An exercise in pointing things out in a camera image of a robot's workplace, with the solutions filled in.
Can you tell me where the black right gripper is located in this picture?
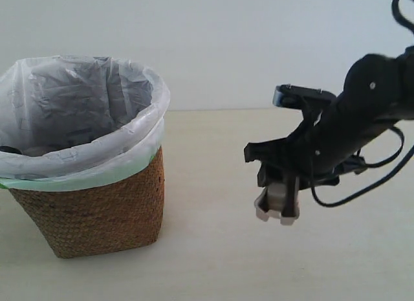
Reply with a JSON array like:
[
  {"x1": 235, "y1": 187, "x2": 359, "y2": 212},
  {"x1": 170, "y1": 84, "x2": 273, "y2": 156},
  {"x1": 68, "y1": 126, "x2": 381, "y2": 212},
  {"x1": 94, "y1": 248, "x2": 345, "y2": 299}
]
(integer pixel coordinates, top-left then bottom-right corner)
[{"x1": 244, "y1": 96, "x2": 369, "y2": 219}]

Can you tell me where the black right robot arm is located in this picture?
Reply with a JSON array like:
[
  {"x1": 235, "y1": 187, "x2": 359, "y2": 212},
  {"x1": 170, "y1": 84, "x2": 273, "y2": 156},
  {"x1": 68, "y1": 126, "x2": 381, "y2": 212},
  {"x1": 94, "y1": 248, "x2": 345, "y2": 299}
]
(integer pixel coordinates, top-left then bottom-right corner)
[{"x1": 244, "y1": 49, "x2": 413, "y2": 225}]

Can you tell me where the grey pulp cardboard tray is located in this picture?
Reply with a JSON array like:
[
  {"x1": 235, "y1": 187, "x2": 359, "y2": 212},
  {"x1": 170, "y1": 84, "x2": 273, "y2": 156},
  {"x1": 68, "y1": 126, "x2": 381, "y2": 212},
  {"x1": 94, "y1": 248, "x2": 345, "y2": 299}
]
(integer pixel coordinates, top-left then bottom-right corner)
[{"x1": 254, "y1": 183, "x2": 297, "y2": 226}]

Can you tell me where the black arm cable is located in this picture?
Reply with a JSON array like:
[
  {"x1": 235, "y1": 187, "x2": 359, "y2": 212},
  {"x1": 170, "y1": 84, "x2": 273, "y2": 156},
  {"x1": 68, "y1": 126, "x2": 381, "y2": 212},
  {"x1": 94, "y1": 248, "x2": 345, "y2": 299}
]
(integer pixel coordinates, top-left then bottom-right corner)
[{"x1": 303, "y1": 0, "x2": 414, "y2": 208}]

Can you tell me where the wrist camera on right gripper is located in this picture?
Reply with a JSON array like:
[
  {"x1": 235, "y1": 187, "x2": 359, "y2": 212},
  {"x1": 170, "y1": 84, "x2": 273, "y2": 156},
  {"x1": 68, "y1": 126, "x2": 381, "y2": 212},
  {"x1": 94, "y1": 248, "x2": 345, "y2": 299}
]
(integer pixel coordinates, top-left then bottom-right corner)
[{"x1": 272, "y1": 84, "x2": 336, "y2": 110}]

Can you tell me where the clear bottle red label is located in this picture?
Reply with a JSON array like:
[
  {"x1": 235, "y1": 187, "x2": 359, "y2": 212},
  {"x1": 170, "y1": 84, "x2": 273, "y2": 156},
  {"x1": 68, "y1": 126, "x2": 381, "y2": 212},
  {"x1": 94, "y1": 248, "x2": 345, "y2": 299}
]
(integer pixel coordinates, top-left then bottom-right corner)
[{"x1": 0, "y1": 146, "x2": 22, "y2": 155}]

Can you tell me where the woven wicker waste basket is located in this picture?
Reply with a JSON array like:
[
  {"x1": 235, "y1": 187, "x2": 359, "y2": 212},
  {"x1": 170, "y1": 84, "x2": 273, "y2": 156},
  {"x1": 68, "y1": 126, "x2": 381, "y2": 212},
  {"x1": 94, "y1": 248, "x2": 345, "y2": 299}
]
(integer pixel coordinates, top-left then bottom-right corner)
[{"x1": 9, "y1": 148, "x2": 165, "y2": 259}]

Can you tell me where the white green plastic bin liner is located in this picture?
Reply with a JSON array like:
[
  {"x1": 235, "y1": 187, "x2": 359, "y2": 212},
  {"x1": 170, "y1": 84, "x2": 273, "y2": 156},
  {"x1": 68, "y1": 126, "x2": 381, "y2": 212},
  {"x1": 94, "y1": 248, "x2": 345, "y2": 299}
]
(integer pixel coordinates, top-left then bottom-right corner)
[{"x1": 1, "y1": 56, "x2": 170, "y2": 192}]

